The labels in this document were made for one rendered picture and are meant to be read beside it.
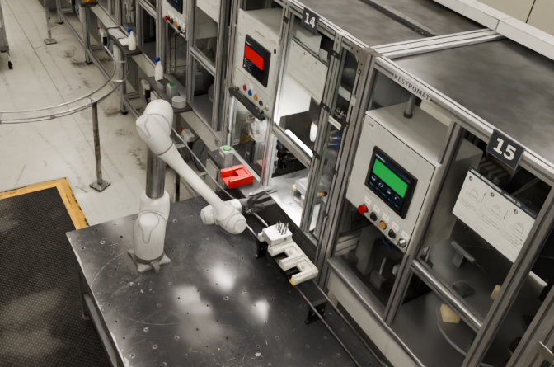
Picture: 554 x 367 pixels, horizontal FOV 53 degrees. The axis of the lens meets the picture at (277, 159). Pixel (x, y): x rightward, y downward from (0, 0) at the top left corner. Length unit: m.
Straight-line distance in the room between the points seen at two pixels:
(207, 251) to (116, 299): 0.56
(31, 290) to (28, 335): 0.35
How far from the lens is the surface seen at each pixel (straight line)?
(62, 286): 3.97
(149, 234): 2.94
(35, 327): 3.78
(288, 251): 2.95
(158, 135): 2.63
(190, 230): 3.29
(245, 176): 3.24
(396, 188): 2.28
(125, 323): 2.86
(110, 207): 4.52
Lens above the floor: 2.91
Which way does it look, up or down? 35 degrees down
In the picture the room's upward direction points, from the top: 8 degrees clockwise
